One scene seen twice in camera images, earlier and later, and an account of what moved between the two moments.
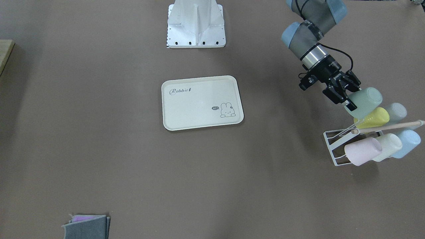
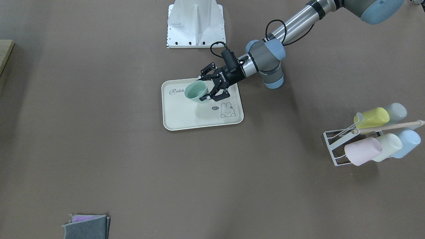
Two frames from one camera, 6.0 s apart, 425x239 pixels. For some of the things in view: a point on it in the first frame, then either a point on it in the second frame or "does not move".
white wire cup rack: [337, 140] does not move
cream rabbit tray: [201, 102] does not move
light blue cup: [410, 140] does not move
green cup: [366, 99] -> [194, 90]
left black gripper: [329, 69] -> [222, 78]
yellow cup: [380, 116] does not move
